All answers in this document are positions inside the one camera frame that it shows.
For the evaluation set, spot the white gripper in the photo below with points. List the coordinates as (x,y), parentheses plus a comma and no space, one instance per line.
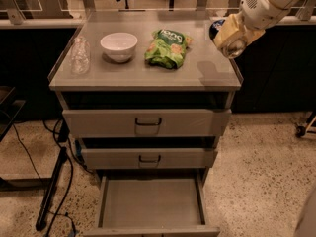
(257,11)

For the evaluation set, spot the blue pepsi can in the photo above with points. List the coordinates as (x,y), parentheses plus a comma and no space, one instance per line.
(230,44)

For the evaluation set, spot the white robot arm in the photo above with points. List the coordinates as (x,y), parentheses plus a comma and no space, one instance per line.
(253,226)

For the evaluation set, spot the grey drawer cabinet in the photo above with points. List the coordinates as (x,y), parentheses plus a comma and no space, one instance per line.
(207,80)

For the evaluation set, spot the grey top drawer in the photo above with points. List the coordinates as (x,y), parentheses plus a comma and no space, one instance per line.
(146,123)

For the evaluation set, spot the grey drawer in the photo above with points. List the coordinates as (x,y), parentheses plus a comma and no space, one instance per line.
(162,205)
(146,123)
(149,158)

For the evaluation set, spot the grey bottom drawer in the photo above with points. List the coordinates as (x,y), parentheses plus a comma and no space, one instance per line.
(162,205)

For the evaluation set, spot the grey middle drawer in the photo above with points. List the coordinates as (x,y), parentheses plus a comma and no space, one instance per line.
(149,158)

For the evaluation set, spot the green chip bag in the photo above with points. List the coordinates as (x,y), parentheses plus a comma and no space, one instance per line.
(168,49)

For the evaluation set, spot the black caster wheel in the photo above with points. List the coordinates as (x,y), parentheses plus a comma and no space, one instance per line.
(300,131)

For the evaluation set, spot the white ceramic bowl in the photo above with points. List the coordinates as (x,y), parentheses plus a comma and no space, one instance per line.
(119,47)

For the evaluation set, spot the clear plastic bottle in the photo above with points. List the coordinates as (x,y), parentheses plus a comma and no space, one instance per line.
(80,56)

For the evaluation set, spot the black side table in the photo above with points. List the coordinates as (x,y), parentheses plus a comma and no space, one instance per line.
(10,106)

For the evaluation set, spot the black table leg bar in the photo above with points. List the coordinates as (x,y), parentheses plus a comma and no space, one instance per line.
(49,193)

